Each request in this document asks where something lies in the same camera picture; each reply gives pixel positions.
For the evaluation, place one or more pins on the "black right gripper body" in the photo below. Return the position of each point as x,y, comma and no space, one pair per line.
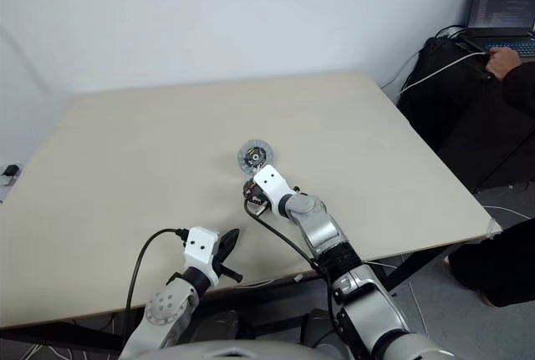
254,201

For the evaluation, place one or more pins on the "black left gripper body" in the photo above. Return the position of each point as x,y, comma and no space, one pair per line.
218,266

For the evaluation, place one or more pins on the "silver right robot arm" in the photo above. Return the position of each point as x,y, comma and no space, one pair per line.
319,228

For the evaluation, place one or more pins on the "person's black sleeved forearm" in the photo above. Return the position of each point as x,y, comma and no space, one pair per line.
522,86

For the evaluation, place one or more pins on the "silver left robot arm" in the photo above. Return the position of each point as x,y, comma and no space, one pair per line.
167,305

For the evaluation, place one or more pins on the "person's bare hand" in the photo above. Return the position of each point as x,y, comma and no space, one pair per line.
501,61

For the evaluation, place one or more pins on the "dark rounded shape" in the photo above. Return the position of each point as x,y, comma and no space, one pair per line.
221,326
317,328

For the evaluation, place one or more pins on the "silver robot torso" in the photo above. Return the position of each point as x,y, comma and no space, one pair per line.
234,353

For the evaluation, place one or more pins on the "black cabinet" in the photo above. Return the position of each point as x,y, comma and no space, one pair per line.
451,118

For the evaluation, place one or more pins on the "black power adapter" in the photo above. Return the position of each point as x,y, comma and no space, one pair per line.
11,169

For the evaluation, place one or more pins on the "clear tape strip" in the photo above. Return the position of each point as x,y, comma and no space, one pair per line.
494,228

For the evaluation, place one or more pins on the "person's black trouser leg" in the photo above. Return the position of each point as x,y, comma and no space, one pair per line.
497,264

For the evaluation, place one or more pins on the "black open laptop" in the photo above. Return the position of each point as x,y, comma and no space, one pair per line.
501,1

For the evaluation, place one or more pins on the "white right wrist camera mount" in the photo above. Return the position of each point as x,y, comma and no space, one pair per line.
270,184

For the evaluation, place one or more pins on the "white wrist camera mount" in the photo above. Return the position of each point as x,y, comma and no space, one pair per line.
270,184
200,248

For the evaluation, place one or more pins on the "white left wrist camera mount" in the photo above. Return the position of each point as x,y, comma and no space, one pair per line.
200,248

